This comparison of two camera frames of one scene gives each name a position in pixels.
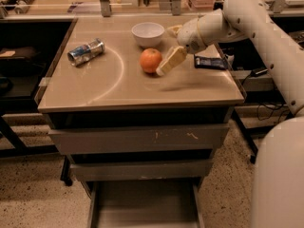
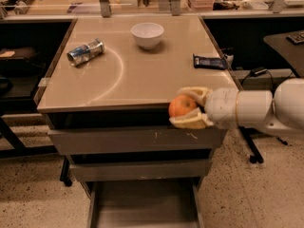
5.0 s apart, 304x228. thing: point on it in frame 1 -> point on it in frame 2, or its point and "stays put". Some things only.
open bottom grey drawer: (145, 203) stays put
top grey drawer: (136, 139) stays put
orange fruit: (150, 60) -> (180, 104)
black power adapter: (257, 72) stays put
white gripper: (189, 37) -> (221, 106)
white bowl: (147, 33) stays put
